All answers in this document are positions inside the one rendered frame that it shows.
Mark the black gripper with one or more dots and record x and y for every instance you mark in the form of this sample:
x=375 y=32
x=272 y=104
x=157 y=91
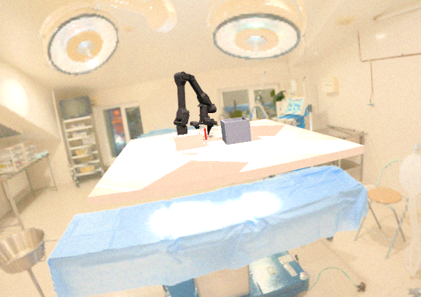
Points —
x=196 y=124

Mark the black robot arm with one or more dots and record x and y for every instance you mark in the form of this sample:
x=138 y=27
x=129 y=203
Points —
x=182 y=115

